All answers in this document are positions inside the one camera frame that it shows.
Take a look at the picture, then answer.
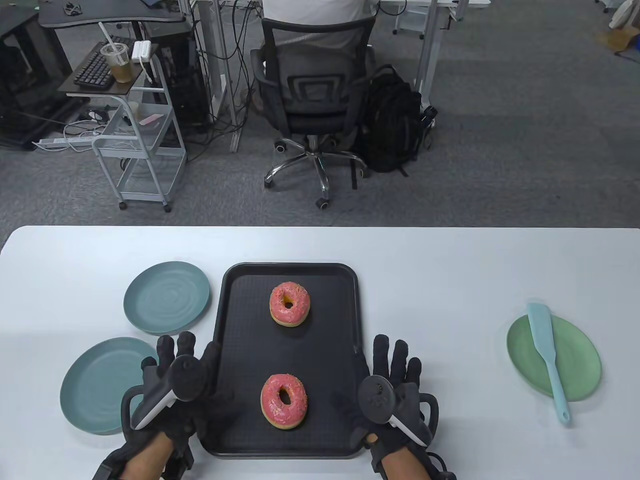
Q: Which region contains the plastic drink cup with straw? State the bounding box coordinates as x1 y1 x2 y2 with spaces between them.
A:
98 21 133 84

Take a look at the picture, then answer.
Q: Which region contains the person's right hand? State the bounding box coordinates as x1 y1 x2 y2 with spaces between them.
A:
331 333 437 468

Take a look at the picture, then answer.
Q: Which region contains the black desk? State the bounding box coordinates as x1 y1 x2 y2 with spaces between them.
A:
37 0 187 31

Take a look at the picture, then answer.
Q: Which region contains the person's left hand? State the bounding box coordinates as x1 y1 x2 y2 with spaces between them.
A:
120 331 236 453

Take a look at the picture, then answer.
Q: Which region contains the cardboard box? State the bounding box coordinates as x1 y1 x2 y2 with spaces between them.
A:
597 25 640 56

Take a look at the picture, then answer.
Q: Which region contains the person's left forearm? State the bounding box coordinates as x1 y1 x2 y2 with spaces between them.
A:
122 434 173 480

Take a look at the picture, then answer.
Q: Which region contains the pink frosted mini donut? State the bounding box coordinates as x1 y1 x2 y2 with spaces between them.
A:
269 281 311 328
260 372 308 431

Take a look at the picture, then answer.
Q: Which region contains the black wrist camera strap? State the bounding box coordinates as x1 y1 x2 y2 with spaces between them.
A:
91 440 197 480
372 449 458 480

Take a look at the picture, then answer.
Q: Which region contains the white rolling cabinet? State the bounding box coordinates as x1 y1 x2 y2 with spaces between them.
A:
392 0 432 40

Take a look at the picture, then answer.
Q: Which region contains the black cable bundle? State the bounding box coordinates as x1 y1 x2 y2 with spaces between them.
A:
187 0 256 163

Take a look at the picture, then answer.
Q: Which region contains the black baking tray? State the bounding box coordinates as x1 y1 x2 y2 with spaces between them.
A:
200 262 363 460

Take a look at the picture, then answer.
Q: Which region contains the black computer tower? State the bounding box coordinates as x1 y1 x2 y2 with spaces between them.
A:
145 20 211 133

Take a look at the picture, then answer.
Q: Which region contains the black keyboard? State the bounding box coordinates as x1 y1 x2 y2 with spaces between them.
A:
73 36 138 90

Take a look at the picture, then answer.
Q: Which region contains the white rolling cart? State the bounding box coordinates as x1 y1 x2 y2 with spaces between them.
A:
57 42 188 213

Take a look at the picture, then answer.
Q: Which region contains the white desk frame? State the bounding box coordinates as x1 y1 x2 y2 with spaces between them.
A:
415 0 493 111
190 0 246 153

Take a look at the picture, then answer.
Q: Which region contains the light blue dessert shovel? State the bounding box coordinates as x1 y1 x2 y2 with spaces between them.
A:
526 302 572 427

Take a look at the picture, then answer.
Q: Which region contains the white cable bundle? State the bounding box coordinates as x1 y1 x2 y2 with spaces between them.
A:
62 119 108 151

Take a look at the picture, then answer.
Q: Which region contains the teal round plate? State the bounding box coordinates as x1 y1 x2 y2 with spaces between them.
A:
123 261 211 337
60 337 161 436

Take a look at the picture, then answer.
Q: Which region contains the white power strip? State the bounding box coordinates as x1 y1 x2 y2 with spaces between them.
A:
32 136 101 151

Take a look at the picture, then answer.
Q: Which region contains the green round plate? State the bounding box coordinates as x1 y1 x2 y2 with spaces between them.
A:
506 314 602 402

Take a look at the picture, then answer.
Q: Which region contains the black backpack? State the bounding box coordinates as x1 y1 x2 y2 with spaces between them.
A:
352 64 426 177

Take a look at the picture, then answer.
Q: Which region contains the person's right forearm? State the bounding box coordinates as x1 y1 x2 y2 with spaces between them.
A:
380 454 432 480

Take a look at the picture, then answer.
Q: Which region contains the black mesh office chair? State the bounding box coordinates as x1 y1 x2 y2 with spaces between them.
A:
250 15 381 210

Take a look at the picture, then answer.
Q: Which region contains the white plastic item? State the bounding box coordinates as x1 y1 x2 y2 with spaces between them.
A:
607 0 640 30

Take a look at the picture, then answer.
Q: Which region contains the white power adapter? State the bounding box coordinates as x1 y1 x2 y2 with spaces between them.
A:
131 41 153 83

